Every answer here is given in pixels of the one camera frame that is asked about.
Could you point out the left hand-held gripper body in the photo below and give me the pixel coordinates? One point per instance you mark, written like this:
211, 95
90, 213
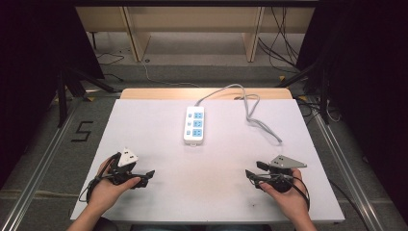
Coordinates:
127, 158

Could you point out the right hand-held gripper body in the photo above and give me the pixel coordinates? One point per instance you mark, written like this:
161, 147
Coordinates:
285, 162

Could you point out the person's right hand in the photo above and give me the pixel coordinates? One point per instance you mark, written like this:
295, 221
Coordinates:
292, 200

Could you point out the person's left hand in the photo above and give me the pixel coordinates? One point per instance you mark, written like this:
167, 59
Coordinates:
104, 192

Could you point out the white table mat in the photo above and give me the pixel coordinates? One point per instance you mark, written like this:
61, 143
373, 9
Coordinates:
198, 192

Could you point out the white power strip blue sockets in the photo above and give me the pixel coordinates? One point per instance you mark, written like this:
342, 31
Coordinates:
194, 125

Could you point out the black metal stand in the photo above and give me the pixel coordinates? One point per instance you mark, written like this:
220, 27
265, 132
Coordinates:
324, 96
64, 96

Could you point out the black curtain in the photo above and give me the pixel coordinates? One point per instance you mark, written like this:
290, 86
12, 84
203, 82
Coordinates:
32, 64
369, 80

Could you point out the wooden shelf unit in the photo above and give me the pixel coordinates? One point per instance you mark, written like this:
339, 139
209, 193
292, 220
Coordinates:
192, 19

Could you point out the aluminium floor rail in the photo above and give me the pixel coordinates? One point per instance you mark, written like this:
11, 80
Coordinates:
349, 179
35, 173

